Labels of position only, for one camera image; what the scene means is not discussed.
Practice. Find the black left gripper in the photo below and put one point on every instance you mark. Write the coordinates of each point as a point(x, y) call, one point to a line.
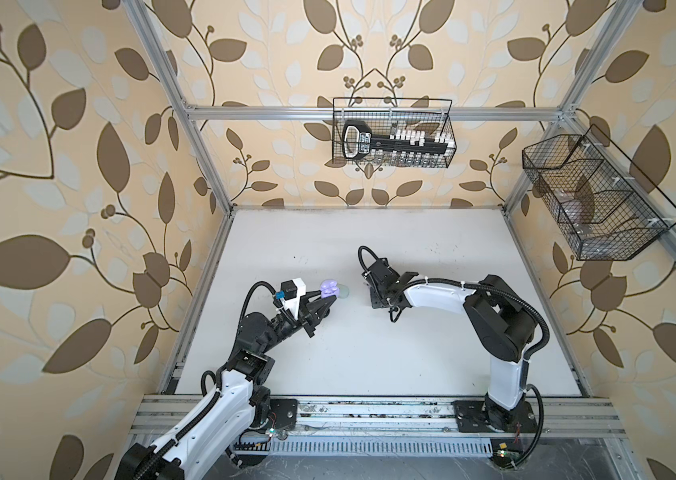
point(309, 309)

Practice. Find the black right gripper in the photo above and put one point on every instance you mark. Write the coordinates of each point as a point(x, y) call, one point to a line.
point(375, 301)

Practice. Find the purple round earbud case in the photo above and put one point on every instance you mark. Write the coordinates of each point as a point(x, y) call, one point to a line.
point(329, 288)

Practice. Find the mint green charging case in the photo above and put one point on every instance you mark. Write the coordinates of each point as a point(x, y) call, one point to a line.
point(344, 291)

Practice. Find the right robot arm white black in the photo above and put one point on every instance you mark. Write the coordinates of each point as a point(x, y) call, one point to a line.
point(508, 328)

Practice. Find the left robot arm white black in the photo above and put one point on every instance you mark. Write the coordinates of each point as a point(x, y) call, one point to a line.
point(234, 398)

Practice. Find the black socket holder tool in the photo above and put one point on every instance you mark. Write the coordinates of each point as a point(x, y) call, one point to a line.
point(358, 141)

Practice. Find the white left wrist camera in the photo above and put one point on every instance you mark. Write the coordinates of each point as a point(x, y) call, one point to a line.
point(287, 299)

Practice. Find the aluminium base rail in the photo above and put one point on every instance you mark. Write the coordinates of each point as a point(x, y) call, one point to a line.
point(421, 426)

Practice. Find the black wire basket back wall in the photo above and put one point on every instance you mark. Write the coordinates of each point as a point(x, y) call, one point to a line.
point(427, 114)

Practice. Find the black wire basket wall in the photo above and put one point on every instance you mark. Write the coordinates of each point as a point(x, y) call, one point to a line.
point(427, 114)
point(607, 207)

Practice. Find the black wire basket right wall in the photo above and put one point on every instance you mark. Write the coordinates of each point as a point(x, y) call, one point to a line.
point(607, 207)

